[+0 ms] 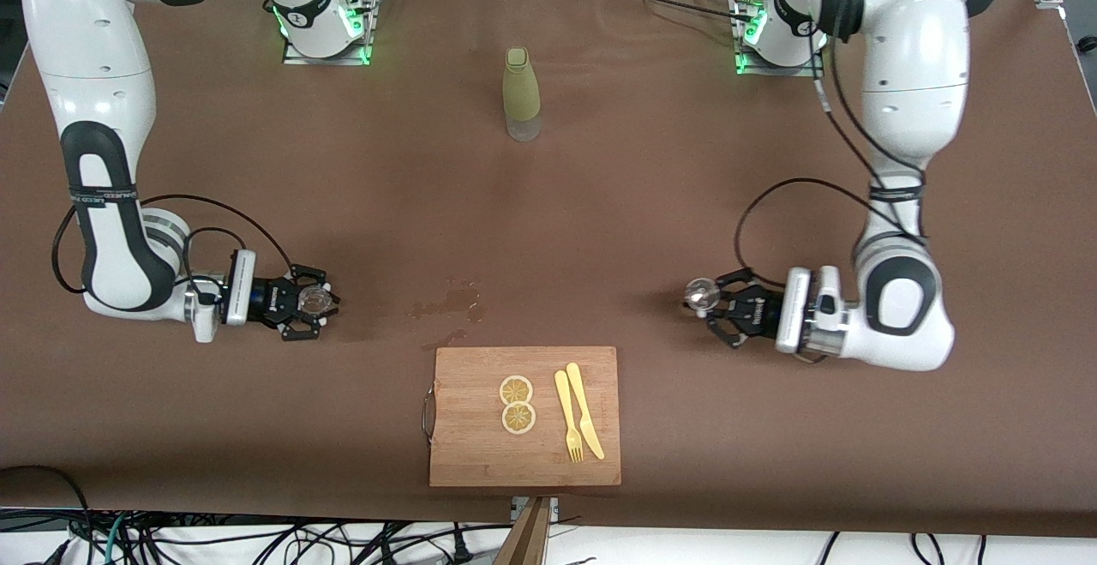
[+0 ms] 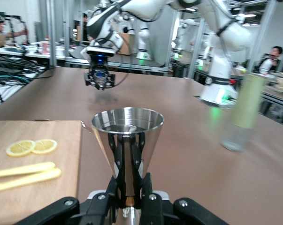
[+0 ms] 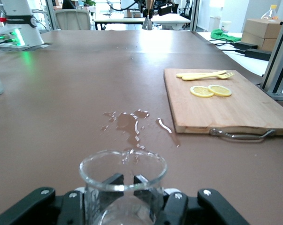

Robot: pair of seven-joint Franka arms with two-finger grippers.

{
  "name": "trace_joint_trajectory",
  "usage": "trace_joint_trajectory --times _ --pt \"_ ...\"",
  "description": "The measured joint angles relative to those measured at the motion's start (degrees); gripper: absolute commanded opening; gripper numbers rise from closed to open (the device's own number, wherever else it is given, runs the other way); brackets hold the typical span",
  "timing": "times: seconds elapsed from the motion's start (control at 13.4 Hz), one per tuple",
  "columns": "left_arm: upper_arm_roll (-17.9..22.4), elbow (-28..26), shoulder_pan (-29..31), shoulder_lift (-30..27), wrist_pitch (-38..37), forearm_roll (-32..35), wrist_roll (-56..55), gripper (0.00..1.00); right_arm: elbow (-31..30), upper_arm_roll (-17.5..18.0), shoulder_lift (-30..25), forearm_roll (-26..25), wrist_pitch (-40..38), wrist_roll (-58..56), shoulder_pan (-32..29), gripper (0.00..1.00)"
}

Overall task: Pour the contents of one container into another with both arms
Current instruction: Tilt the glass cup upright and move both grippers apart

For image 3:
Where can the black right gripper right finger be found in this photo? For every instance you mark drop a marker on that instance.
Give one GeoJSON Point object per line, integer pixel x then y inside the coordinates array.
{"type": "Point", "coordinates": [202, 211]}

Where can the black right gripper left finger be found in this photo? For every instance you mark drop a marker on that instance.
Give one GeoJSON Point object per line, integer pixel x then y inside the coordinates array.
{"type": "Point", "coordinates": [38, 206]}

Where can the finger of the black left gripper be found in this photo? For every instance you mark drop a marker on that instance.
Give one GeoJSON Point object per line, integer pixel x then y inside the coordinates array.
{"type": "Point", "coordinates": [141, 5]}
{"type": "Point", "coordinates": [164, 8]}

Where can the steel double jigger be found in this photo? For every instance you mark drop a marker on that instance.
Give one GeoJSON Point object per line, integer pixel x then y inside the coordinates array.
{"type": "Point", "coordinates": [147, 24]}

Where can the clear glass beaker cup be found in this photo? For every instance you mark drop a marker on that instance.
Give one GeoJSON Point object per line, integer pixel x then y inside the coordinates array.
{"type": "Point", "coordinates": [96, 201]}

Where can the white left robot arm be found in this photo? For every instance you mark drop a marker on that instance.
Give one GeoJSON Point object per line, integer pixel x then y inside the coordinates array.
{"type": "Point", "coordinates": [17, 9]}

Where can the white paper cup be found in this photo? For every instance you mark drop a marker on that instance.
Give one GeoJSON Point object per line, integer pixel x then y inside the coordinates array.
{"type": "Point", "coordinates": [226, 26]}

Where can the white office table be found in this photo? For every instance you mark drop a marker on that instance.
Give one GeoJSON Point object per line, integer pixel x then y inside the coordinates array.
{"type": "Point", "coordinates": [132, 20]}

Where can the green cloth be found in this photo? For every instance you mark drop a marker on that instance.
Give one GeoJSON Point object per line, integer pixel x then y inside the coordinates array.
{"type": "Point", "coordinates": [222, 36]}

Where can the grey office chair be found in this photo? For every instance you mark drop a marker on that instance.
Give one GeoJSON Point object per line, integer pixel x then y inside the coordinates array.
{"type": "Point", "coordinates": [72, 20]}

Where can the yellow plastic knife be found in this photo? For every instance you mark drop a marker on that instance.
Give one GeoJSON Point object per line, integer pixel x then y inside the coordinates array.
{"type": "Point", "coordinates": [193, 74]}

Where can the yellow plastic fork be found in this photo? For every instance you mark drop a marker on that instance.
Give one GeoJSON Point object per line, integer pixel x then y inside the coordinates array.
{"type": "Point", "coordinates": [202, 77]}

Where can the black power adapter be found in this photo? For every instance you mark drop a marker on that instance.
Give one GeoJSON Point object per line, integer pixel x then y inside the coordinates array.
{"type": "Point", "coordinates": [245, 45]}
{"type": "Point", "coordinates": [258, 54]}

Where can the lemon slice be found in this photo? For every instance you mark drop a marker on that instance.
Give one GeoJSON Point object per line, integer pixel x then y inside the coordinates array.
{"type": "Point", "coordinates": [221, 90]}
{"type": "Point", "coordinates": [201, 92]}

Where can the small cardboard box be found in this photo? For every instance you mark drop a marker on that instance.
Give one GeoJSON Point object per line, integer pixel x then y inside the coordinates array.
{"type": "Point", "coordinates": [254, 41]}

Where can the large cardboard box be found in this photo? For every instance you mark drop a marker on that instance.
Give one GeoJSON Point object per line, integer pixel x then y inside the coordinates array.
{"type": "Point", "coordinates": [263, 28]}

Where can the wooden cutting board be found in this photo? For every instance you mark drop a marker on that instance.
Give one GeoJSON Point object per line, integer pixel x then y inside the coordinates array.
{"type": "Point", "coordinates": [225, 112]}

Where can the clear plastic bottle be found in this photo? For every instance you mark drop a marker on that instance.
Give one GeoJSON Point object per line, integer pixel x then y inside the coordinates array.
{"type": "Point", "coordinates": [269, 14]}

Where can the brown table mat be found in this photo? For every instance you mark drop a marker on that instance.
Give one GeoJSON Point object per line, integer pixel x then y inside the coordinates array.
{"type": "Point", "coordinates": [61, 93]}

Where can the spilled liquid puddle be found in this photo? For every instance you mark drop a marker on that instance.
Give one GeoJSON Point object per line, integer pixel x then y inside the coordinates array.
{"type": "Point", "coordinates": [127, 122]}

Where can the red plug cap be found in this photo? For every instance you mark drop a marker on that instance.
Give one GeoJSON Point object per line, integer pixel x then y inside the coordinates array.
{"type": "Point", "coordinates": [2, 19]}

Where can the slanted camera mount post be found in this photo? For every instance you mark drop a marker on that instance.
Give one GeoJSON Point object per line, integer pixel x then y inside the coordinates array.
{"type": "Point", "coordinates": [276, 58]}

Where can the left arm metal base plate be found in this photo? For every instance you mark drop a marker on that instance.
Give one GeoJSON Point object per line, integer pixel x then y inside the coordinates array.
{"type": "Point", "coordinates": [26, 48]}

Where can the metal post foot bracket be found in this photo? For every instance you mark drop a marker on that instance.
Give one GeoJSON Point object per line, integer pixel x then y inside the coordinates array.
{"type": "Point", "coordinates": [276, 96]}

